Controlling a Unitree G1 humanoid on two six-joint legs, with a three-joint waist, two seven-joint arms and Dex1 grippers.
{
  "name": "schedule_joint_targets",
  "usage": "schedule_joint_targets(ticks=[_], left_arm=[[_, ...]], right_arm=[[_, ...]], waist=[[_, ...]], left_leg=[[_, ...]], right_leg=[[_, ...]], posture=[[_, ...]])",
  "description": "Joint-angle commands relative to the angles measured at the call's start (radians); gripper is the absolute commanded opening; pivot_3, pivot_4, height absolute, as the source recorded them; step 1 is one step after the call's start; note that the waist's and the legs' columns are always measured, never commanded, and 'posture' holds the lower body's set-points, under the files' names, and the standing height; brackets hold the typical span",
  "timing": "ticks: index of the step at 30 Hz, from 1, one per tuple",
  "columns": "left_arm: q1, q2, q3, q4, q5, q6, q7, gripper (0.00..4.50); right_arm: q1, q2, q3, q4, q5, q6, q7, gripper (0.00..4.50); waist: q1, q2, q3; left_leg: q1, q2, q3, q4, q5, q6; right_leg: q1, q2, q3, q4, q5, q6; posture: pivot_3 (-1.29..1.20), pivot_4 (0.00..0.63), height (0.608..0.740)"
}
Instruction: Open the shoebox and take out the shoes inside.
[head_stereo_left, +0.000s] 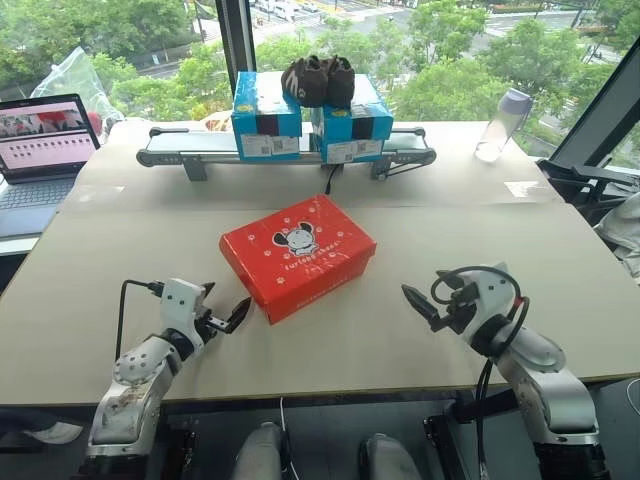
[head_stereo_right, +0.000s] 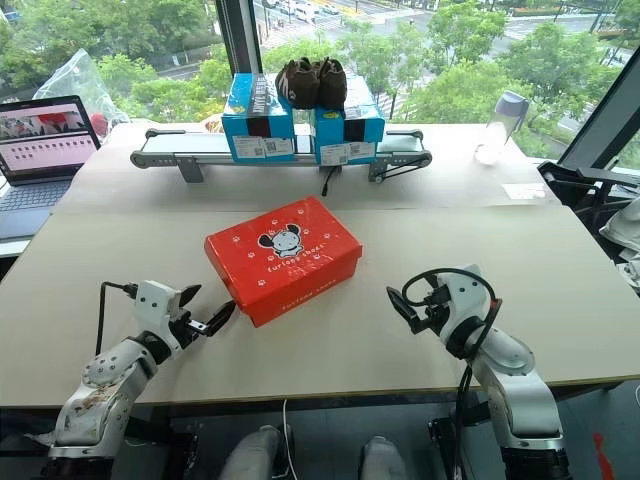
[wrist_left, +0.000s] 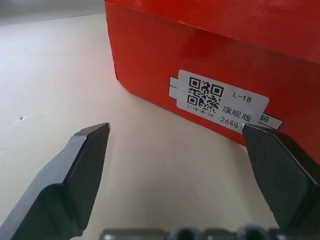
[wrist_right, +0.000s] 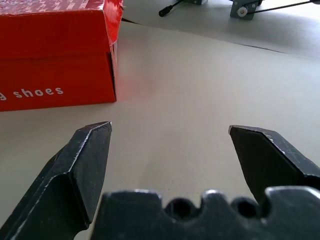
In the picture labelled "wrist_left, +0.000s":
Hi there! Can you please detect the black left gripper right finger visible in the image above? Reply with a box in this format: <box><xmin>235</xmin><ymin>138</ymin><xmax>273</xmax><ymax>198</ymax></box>
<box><xmin>241</xmin><ymin>123</ymin><xmax>320</xmax><ymax>230</ymax></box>

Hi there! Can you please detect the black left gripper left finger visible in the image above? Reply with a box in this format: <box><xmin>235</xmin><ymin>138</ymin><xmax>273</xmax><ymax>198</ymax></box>
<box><xmin>0</xmin><ymin>122</ymin><xmax>112</xmax><ymax>240</ymax></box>

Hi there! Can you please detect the red cardboard box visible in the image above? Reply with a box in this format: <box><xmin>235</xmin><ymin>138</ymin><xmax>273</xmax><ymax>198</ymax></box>
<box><xmin>103</xmin><ymin>0</ymin><xmax>320</xmax><ymax>163</ymax></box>

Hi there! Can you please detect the white QR code label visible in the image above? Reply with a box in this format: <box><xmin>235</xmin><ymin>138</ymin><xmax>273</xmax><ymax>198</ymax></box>
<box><xmin>168</xmin><ymin>69</ymin><xmax>284</xmax><ymax>131</ymax></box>

